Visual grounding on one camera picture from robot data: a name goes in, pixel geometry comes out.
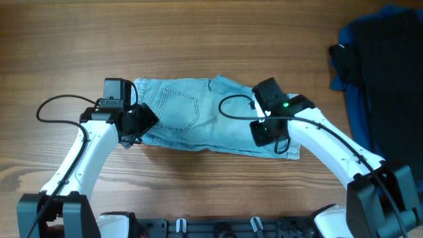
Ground light blue denim shorts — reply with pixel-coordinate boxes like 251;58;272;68
132;75;301;159

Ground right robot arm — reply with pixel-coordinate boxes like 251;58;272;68
250;93;422;237

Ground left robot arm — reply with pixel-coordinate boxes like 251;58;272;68
17;97;159;237

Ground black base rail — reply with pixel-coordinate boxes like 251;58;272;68
98;211;331;238

